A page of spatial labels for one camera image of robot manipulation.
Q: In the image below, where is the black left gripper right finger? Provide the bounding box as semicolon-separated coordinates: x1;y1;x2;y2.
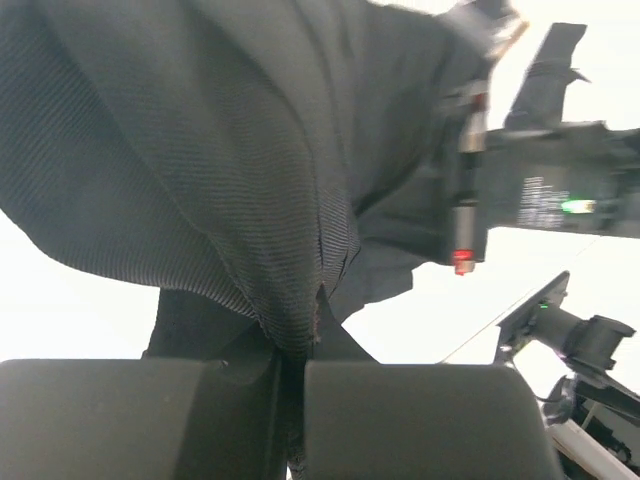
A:
304;293;563;479

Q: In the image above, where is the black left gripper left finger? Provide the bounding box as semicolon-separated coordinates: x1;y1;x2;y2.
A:
1;327;283;480

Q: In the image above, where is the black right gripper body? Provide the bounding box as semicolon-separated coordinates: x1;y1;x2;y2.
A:
434;22;639;275

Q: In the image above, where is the black pleated skirt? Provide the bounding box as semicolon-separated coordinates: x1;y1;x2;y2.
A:
1;1;513;479

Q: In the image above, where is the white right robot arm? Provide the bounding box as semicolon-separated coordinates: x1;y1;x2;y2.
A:
480;23;639;479

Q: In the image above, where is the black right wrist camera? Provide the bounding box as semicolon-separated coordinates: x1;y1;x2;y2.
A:
494;271;635;374

